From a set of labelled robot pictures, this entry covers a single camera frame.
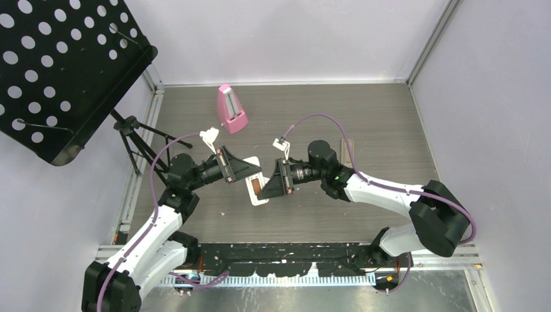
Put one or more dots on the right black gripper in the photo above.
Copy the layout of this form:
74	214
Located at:
279	185

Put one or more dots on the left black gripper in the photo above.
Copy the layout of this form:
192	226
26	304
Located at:
234	168

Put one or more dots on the white remote control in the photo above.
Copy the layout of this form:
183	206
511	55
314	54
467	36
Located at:
255	184

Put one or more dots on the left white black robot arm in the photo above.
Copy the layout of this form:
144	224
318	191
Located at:
124	280

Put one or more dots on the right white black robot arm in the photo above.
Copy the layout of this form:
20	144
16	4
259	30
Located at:
436	222

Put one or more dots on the pink metronome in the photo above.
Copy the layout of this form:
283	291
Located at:
231	115

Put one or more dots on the black tripod stand legs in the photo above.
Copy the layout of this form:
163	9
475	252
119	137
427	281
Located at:
134	144

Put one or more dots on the black perforated music stand desk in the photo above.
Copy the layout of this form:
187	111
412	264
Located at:
65	65

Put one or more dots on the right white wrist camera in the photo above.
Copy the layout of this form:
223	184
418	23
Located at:
283	145

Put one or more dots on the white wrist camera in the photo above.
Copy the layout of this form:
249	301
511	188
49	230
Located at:
209	137
283	145

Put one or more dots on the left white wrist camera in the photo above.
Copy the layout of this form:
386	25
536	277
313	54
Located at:
209	137

